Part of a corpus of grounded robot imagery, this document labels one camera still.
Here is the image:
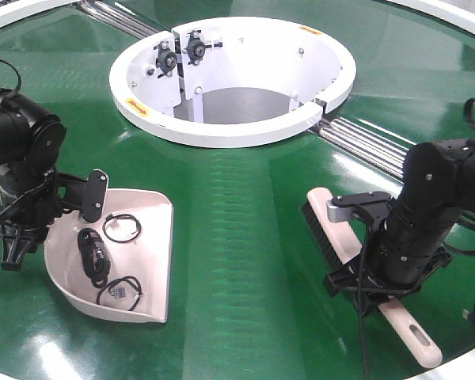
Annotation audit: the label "pink plastic dustpan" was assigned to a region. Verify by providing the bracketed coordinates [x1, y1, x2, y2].
[0, 188, 174, 324]

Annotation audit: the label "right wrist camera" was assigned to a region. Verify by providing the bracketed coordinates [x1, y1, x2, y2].
[326, 191, 392, 224]

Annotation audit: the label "steel rollers right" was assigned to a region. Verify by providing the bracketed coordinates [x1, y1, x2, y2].
[309, 116, 475, 229]

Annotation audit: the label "pink hand brush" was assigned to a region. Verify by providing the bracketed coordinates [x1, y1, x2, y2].
[306, 187, 443, 368]

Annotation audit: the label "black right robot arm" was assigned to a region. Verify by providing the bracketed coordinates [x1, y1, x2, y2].
[324, 139, 475, 298]

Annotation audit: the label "thin black cable with connector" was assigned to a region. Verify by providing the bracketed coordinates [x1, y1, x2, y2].
[95, 275, 144, 312]

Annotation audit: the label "left black bearing mount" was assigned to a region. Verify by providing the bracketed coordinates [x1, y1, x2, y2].
[155, 40, 177, 77]

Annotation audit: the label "right black bearing mount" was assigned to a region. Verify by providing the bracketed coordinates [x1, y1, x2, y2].
[184, 29, 223, 66]

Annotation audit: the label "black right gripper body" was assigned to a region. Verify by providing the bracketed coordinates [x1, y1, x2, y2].
[351, 221, 453, 298]

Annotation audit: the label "white outer rim left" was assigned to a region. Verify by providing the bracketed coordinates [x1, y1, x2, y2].
[0, 0, 77, 29]

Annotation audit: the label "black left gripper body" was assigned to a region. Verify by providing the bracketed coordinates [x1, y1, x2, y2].
[0, 167, 87, 227]

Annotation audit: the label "steel rollers top left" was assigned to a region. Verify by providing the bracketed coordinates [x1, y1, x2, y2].
[76, 1, 162, 39]

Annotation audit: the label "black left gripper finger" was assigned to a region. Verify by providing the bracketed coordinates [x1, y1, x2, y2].
[0, 224, 48, 271]

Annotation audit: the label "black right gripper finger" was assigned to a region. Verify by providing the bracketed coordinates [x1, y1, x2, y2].
[323, 265, 364, 297]

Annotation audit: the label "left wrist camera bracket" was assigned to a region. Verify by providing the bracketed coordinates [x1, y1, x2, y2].
[80, 169, 108, 223]

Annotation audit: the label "white rim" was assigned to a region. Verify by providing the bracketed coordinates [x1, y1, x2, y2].
[0, 0, 77, 29]
[390, 0, 475, 36]

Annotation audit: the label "white outer rim right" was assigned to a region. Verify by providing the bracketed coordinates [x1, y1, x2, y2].
[390, 0, 475, 36]

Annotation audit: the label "white inner conveyor ring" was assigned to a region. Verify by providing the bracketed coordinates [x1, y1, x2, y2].
[108, 16, 358, 150]

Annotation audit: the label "thick black cable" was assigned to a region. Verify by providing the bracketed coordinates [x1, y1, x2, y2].
[77, 227, 112, 288]

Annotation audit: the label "steel rollers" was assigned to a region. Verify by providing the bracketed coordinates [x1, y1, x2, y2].
[309, 116, 475, 229]
[76, 1, 162, 39]

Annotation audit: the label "black bearing mount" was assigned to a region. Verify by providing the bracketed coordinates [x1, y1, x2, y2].
[184, 29, 223, 66]
[155, 40, 177, 77]

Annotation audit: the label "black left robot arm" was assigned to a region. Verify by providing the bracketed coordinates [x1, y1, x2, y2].
[0, 81, 86, 271]

